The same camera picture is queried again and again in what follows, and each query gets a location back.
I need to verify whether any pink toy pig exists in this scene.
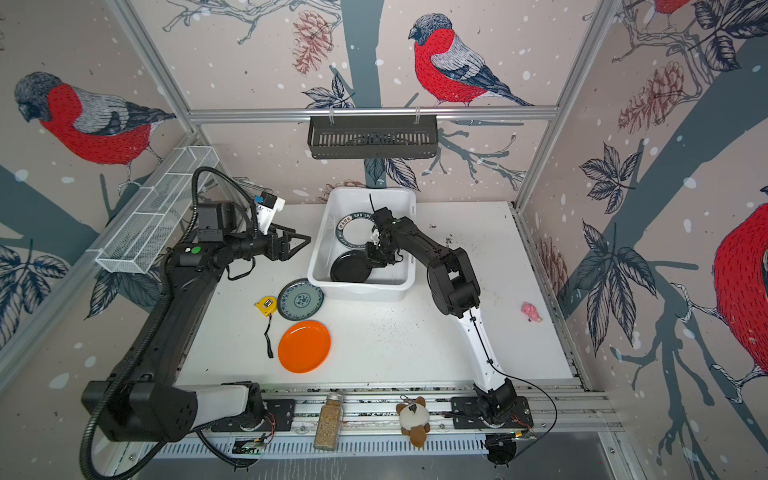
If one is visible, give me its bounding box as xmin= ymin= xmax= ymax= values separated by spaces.
xmin=521 ymin=302 xmax=542 ymax=323

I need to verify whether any white plastic bin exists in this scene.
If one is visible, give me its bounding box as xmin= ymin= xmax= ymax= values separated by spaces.
xmin=307 ymin=187 xmax=416 ymax=302

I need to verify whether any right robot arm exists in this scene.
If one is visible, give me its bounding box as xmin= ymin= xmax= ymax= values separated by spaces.
xmin=365 ymin=207 xmax=518 ymax=426

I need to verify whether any teal floral patterned plate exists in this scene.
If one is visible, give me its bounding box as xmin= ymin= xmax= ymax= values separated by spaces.
xmin=277 ymin=278 xmax=325 ymax=322

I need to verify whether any small circuit board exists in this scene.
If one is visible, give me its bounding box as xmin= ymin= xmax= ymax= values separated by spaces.
xmin=232 ymin=438 xmax=267 ymax=457

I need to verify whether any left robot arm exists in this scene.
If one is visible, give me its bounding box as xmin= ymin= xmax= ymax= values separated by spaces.
xmin=81 ymin=201 xmax=311 ymax=443

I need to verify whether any black hanging wire basket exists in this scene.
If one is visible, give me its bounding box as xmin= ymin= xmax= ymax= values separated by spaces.
xmin=307 ymin=115 xmax=439 ymax=160

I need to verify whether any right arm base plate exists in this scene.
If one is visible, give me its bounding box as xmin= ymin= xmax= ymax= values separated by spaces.
xmin=445 ymin=396 xmax=534 ymax=430

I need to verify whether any orange plastic plate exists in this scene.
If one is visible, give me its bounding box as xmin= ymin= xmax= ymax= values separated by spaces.
xmin=278 ymin=320 xmax=332 ymax=374

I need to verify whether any black round plate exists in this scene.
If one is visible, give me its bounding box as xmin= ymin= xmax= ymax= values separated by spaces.
xmin=330 ymin=250 xmax=373 ymax=283

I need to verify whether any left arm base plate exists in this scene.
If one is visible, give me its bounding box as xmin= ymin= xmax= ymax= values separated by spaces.
xmin=211 ymin=399 xmax=296 ymax=433

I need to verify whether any white mesh wall shelf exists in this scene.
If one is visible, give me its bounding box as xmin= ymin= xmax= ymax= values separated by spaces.
xmin=96 ymin=146 xmax=219 ymax=274

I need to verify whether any glass spice jar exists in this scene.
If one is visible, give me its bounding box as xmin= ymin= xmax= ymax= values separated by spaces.
xmin=313 ymin=392 xmax=343 ymax=451

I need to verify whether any yellow tape measure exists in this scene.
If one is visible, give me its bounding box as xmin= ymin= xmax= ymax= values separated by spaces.
xmin=255 ymin=296 xmax=277 ymax=359

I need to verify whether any large green rim plate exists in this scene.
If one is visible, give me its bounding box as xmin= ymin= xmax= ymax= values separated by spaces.
xmin=335 ymin=212 xmax=376 ymax=249

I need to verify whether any black device under rail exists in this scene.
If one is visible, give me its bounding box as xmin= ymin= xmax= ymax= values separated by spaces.
xmin=484 ymin=434 xmax=518 ymax=467

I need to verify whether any brown plush toy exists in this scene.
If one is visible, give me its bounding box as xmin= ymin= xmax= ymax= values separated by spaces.
xmin=396 ymin=395 xmax=431 ymax=449

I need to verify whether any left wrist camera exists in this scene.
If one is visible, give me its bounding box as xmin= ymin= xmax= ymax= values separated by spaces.
xmin=254 ymin=191 xmax=285 ymax=234

